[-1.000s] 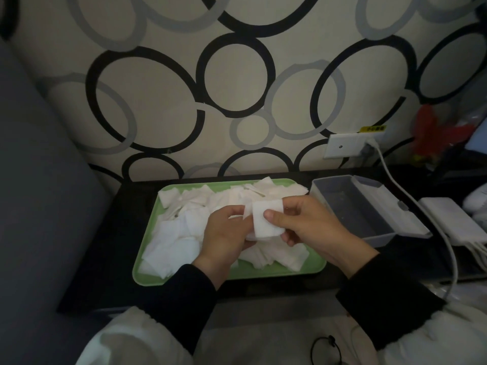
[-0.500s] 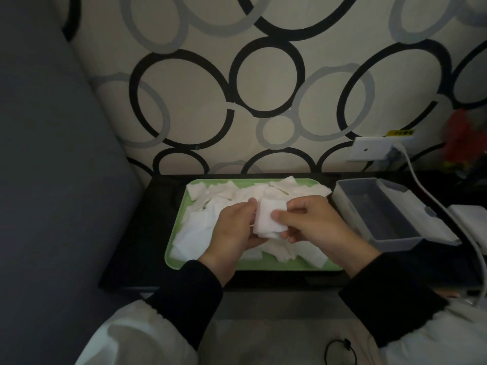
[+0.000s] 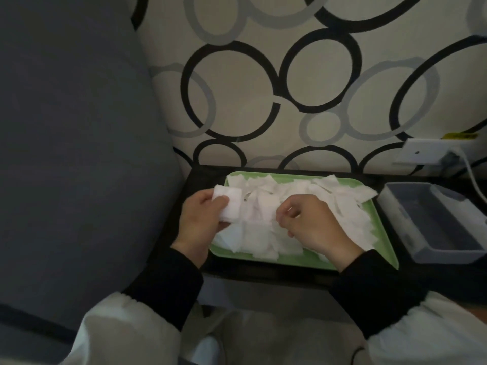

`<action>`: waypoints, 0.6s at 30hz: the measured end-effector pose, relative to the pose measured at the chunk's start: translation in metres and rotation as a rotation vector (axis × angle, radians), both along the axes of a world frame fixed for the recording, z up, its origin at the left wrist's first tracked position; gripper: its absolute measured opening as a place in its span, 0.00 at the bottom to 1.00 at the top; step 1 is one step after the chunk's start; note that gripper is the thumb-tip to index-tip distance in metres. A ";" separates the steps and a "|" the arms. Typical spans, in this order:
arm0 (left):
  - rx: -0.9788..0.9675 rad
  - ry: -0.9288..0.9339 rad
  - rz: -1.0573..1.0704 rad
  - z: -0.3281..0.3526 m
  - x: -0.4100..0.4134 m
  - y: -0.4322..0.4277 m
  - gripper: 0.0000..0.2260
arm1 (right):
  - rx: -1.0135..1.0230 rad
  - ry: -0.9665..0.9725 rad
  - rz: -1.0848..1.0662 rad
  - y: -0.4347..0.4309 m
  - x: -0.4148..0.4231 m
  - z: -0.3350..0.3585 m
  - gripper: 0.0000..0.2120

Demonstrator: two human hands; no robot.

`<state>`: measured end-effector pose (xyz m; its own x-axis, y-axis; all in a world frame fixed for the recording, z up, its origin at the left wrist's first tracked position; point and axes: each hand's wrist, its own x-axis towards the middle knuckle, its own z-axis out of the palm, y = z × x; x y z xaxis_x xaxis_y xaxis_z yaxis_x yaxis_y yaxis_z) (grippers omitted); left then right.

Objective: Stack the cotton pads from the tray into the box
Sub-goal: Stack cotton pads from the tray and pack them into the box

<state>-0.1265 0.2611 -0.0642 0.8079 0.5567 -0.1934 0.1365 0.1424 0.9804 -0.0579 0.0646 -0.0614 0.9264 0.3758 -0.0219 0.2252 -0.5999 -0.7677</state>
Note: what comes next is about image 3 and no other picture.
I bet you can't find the pile of white cotton pads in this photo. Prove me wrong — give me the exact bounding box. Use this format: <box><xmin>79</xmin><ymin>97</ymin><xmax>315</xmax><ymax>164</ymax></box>
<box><xmin>211</xmin><ymin>174</ymin><xmax>379</xmax><ymax>263</ymax></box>

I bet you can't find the person's right hand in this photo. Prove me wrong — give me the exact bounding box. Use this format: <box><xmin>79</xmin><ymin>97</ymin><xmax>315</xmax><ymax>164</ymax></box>
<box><xmin>275</xmin><ymin>194</ymin><xmax>366</xmax><ymax>272</ymax></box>

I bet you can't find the green plastic tray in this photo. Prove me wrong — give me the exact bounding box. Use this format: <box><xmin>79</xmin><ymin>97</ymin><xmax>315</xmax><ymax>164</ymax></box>
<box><xmin>209</xmin><ymin>170</ymin><xmax>399</xmax><ymax>271</ymax></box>

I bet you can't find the white wall socket plate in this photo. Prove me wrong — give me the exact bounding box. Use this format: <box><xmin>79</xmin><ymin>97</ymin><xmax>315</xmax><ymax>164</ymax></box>
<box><xmin>394</xmin><ymin>138</ymin><xmax>457</xmax><ymax>166</ymax></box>

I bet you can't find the person's left forearm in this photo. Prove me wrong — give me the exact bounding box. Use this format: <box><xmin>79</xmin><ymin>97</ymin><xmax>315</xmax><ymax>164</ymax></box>
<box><xmin>60</xmin><ymin>246</ymin><xmax>204</xmax><ymax>365</ymax></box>

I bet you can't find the person's left hand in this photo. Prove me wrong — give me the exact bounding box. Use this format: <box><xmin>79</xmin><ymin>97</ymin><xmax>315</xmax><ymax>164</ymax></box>
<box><xmin>171</xmin><ymin>189</ymin><xmax>231</xmax><ymax>269</ymax></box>

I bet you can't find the grey upholstered sofa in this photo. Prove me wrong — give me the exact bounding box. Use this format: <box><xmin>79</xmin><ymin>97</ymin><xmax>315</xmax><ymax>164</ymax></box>
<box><xmin>0</xmin><ymin>0</ymin><xmax>183</xmax><ymax>365</ymax></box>

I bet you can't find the white charger cable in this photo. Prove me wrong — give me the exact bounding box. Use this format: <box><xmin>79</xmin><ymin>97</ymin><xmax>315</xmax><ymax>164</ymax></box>
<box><xmin>445</xmin><ymin>146</ymin><xmax>487</xmax><ymax>204</ymax></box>

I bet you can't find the clear plastic box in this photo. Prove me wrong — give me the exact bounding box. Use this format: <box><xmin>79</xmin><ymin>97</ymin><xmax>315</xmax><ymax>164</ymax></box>
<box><xmin>376</xmin><ymin>182</ymin><xmax>487</xmax><ymax>265</ymax></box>

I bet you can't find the person's right forearm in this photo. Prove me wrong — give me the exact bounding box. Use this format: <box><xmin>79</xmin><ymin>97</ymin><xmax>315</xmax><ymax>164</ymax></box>
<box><xmin>329</xmin><ymin>249</ymin><xmax>487</xmax><ymax>365</ymax></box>

